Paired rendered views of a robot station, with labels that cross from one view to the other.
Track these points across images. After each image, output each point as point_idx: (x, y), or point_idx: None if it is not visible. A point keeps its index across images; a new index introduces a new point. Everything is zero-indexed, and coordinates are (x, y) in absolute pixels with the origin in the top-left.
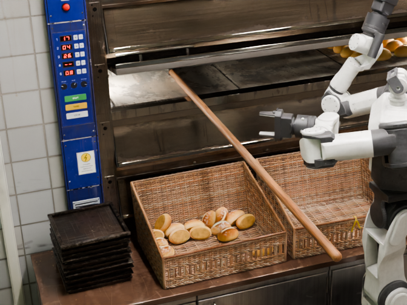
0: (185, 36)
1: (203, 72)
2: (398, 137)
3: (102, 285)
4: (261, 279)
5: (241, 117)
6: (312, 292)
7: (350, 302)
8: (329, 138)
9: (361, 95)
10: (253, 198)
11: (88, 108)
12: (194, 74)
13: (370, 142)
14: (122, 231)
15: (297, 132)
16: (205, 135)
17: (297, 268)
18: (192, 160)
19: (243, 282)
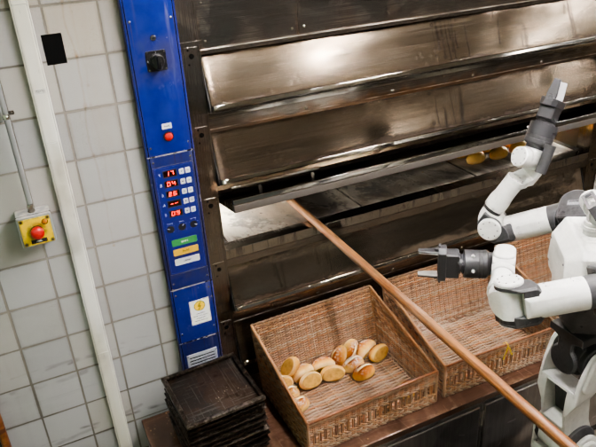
0: (305, 157)
1: None
2: None
3: None
4: (414, 428)
5: (365, 238)
6: (465, 430)
7: (501, 432)
8: (535, 293)
9: (526, 217)
10: (385, 326)
11: (200, 250)
12: None
13: (588, 294)
14: (254, 395)
15: (467, 271)
16: (328, 262)
17: (450, 410)
18: (315, 290)
19: (396, 435)
